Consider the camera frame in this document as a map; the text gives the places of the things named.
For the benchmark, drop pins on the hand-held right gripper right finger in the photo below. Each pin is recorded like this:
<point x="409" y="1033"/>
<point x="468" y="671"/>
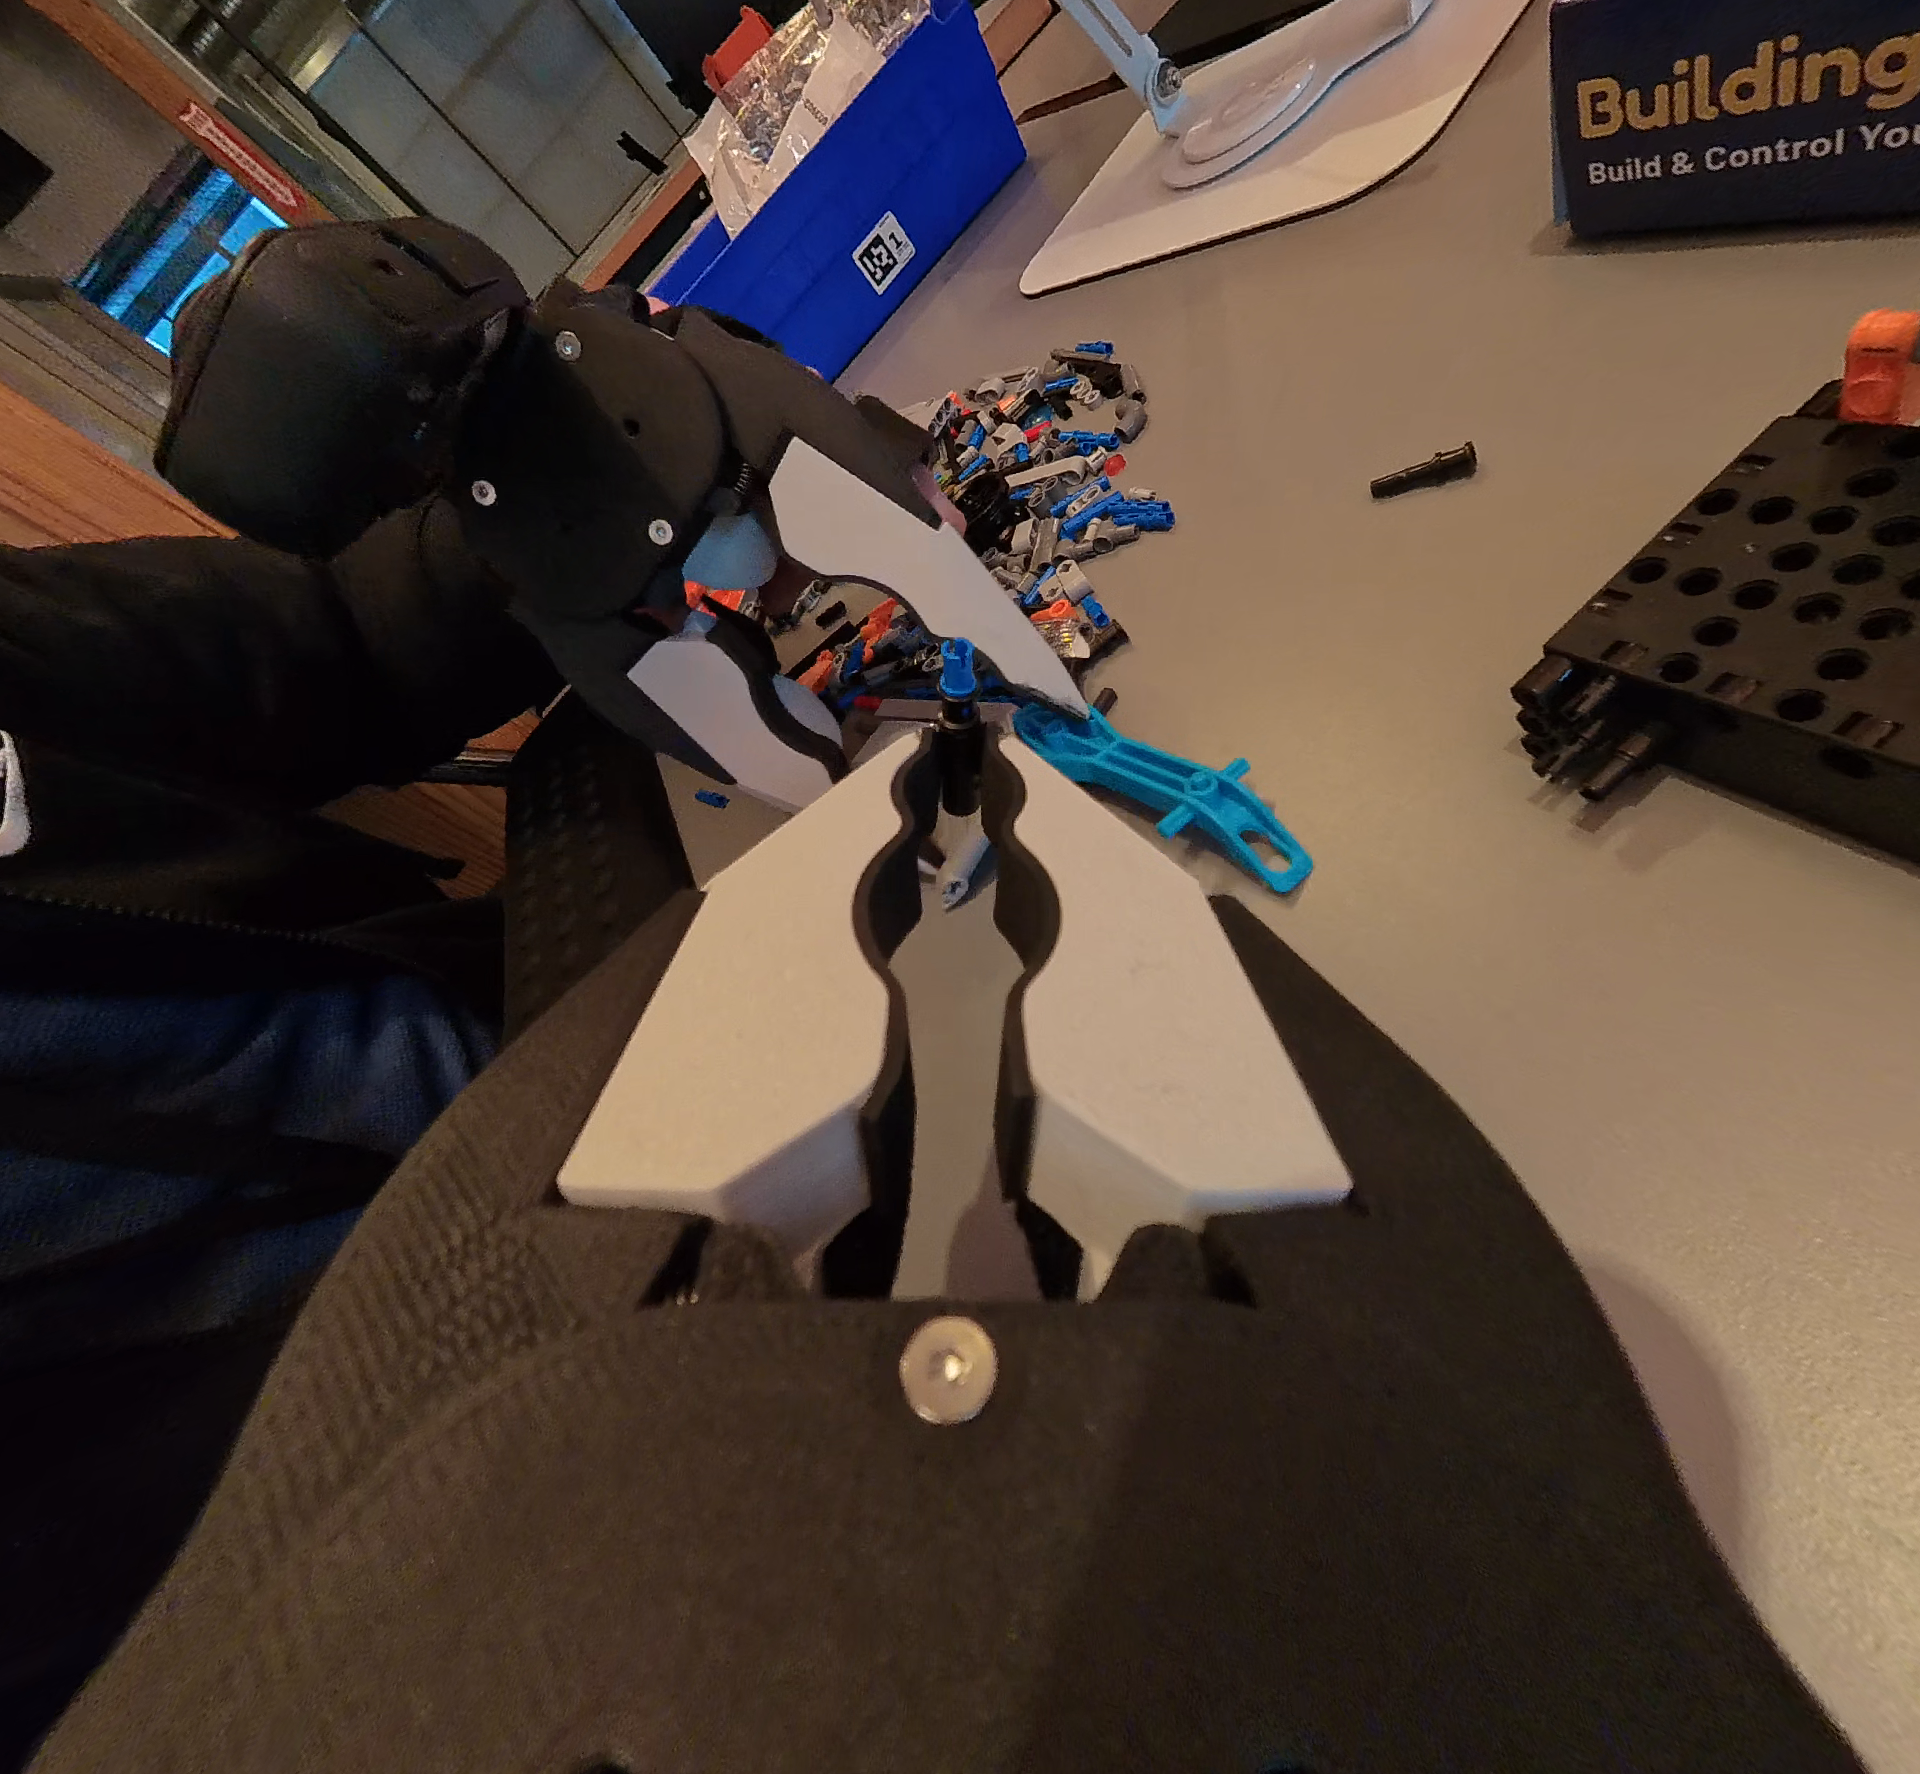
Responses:
<point x="1170" y="1054"/>

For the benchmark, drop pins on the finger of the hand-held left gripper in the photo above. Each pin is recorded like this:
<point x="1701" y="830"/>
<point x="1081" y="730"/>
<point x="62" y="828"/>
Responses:
<point x="901" y="560"/>
<point x="735" y="710"/>

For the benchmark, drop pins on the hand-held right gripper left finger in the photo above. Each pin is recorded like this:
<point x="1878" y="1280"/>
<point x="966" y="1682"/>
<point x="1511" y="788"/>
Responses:
<point x="753" y="1054"/>

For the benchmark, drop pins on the blue connector pin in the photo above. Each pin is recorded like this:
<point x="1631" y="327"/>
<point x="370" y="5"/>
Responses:
<point x="953" y="671"/>

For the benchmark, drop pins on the black connector pin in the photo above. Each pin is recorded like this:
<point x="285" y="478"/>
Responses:
<point x="1426" y="471"/>
<point x="956" y="763"/>

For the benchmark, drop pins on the person's left forearm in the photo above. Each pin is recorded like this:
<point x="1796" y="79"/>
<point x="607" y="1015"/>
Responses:
<point x="270" y="710"/>

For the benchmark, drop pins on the pile of building kit parts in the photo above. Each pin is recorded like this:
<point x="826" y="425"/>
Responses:
<point x="1036" y="485"/>

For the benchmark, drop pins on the blue plastic bin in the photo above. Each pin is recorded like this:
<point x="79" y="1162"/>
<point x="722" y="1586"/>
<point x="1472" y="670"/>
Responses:
<point x="871" y="199"/>

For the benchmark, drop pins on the clear plastic bag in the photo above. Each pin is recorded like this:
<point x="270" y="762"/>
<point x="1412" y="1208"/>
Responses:
<point x="794" y="65"/>

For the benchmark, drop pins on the person's dark clothing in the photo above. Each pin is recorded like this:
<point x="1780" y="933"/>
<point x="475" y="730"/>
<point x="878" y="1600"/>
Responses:
<point x="210" y="1116"/>

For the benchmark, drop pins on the white book stand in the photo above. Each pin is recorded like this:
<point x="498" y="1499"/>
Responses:
<point x="1321" y="110"/>

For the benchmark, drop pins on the robot kit box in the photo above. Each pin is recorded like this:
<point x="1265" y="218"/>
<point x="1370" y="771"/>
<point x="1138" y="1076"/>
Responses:
<point x="1756" y="65"/>

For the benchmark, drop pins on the cyan frame piece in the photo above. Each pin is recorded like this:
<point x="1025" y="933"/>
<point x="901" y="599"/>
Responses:
<point x="1170" y="779"/>

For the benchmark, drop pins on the black base plate assembly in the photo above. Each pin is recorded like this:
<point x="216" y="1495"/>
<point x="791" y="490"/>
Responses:
<point x="1770" y="621"/>

